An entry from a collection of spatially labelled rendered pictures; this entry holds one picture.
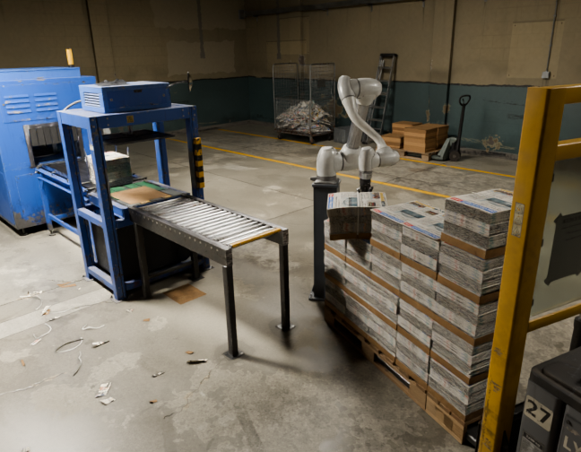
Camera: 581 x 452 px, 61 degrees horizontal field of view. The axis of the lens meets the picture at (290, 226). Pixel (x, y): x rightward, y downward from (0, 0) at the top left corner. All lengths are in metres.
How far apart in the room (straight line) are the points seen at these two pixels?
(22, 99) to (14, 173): 0.83
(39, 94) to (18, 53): 5.35
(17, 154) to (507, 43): 7.86
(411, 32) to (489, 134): 2.60
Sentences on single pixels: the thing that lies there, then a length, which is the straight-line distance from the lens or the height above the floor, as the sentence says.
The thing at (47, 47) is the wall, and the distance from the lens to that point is 11.81.
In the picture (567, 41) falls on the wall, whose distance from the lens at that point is 9.50.
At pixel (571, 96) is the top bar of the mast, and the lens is 1.99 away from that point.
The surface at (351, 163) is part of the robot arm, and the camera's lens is 3.86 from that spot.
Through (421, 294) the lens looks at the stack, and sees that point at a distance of 2.80.
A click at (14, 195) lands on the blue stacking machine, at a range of 6.38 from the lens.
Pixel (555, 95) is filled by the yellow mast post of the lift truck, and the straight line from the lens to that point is 1.90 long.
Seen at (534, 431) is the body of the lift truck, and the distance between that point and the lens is 2.32.
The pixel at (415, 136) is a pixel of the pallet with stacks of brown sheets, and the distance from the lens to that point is 9.51.
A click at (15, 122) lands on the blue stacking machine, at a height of 1.31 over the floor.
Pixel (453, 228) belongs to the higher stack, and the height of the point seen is 1.15.
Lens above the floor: 1.99
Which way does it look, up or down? 20 degrees down
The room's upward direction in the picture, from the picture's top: 1 degrees counter-clockwise
